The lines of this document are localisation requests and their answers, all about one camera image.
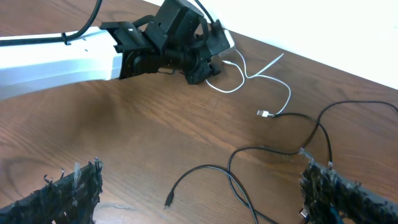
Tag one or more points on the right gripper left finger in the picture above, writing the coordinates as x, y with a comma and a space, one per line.
71, 199

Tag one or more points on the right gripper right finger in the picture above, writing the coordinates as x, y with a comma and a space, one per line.
330, 198

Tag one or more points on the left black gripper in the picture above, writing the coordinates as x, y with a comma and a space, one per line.
216, 43

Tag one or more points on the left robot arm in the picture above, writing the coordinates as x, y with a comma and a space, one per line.
180, 36

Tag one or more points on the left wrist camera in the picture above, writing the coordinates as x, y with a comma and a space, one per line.
230, 40

